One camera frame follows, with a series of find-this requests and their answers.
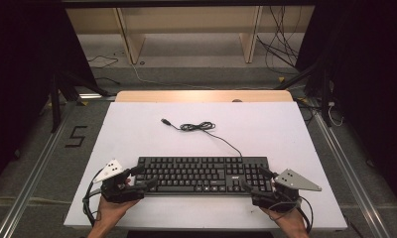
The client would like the person's left hand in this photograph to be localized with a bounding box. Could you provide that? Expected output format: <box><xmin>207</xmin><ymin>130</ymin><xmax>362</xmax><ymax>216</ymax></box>
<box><xmin>96</xmin><ymin>178</ymin><xmax>141</xmax><ymax>229</ymax></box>

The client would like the left hand-held gripper cable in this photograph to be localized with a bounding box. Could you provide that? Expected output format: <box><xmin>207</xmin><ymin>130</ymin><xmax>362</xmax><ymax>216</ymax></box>
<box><xmin>81</xmin><ymin>168</ymin><xmax>105</xmax><ymax>228</ymax></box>

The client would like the white cable with plug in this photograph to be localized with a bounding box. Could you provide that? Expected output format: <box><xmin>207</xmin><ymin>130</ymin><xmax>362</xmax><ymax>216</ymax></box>
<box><xmin>327</xmin><ymin>100</ymin><xmax>345</xmax><ymax>128</ymax></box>

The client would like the wooden table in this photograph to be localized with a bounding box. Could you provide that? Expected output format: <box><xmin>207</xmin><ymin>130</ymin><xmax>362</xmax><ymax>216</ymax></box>
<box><xmin>114</xmin><ymin>89</ymin><xmax>294</xmax><ymax>103</ymax></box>

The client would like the dark curtain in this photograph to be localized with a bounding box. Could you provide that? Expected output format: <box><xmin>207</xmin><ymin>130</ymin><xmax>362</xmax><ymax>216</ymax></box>
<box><xmin>0</xmin><ymin>0</ymin><xmax>99</xmax><ymax>193</ymax></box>
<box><xmin>295</xmin><ymin>0</ymin><xmax>397</xmax><ymax>216</ymax></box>

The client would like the bundle of black floor cables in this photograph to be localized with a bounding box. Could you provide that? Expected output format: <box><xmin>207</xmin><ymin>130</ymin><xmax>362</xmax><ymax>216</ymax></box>
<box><xmin>255</xmin><ymin>5</ymin><xmax>303</xmax><ymax>75</ymax></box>

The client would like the white floor cable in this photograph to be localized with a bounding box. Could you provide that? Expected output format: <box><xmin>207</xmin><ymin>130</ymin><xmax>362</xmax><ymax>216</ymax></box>
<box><xmin>130</xmin><ymin>62</ymin><xmax>218</xmax><ymax>91</ymax></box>

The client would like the person's right hand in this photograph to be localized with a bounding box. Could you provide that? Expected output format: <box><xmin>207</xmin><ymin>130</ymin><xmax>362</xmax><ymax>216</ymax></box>
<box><xmin>260</xmin><ymin>206</ymin><xmax>310</xmax><ymax>233</ymax></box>

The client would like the white table cover board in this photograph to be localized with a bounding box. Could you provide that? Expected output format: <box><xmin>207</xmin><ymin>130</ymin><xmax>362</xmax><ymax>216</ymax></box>
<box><xmin>63</xmin><ymin>101</ymin><xmax>348</xmax><ymax>231</ymax></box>

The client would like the short silver metal bar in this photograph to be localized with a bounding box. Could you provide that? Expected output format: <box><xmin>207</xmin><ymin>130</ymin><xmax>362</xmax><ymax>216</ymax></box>
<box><xmin>78</xmin><ymin>93</ymin><xmax>117</xmax><ymax>101</ymax></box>

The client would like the black keyboard cable with plug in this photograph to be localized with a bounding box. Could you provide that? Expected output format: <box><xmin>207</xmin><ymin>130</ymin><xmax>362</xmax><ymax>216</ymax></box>
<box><xmin>160</xmin><ymin>118</ymin><xmax>244</xmax><ymax>159</ymax></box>

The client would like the black metal stand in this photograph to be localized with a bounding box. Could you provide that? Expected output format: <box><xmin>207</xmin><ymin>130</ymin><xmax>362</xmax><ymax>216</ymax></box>
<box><xmin>273</xmin><ymin>59</ymin><xmax>333</xmax><ymax>129</ymax></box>
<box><xmin>48</xmin><ymin>69</ymin><xmax>112</xmax><ymax>134</ymax></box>

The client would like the wooden shelf unit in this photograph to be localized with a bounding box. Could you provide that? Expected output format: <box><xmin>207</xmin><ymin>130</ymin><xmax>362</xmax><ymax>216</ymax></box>
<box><xmin>65</xmin><ymin>5</ymin><xmax>316</xmax><ymax>65</ymax></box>

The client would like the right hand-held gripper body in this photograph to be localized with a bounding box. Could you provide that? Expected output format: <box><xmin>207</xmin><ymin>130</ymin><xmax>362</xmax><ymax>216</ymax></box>
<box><xmin>251</xmin><ymin>168</ymin><xmax>323</xmax><ymax>213</ymax></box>

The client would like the black keyboard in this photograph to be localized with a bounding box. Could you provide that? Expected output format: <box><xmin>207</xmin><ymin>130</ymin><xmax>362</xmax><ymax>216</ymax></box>
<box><xmin>134</xmin><ymin>156</ymin><xmax>274</xmax><ymax>197</ymax></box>

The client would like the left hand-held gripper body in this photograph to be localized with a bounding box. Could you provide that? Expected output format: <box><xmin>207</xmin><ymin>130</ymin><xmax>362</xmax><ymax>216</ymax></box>
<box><xmin>92</xmin><ymin>159</ymin><xmax>148</xmax><ymax>204</ymax></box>

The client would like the aluminium floor rail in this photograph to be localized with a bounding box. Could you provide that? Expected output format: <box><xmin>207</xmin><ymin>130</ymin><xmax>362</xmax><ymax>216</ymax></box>
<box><xmin>0</xmin><ymin>100</ymin><xmax>75</xmax><ymax>238</ymax></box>
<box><xmin>309</xmin><ymin>101</ymin><xmax>392</xmax><ymax>238</ymax></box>

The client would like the thin black floor cable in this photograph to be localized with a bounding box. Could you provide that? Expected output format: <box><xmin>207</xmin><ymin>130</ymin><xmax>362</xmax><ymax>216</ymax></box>
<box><xmin>86</xmin><ymin>54</ymin><xmax>120</xmax><ymax>69</ymax></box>

